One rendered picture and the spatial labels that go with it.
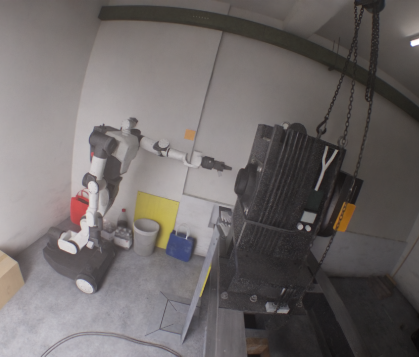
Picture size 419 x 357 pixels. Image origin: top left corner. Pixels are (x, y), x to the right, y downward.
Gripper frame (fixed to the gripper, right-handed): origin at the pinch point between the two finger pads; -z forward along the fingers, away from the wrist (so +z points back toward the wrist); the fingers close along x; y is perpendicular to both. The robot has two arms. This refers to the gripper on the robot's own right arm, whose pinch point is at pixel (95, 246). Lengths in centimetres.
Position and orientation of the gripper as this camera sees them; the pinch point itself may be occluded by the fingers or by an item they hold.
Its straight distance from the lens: 163.5
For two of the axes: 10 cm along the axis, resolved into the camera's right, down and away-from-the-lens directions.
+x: 9.8, 2.0, -0.4
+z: 1.9, -9.5, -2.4
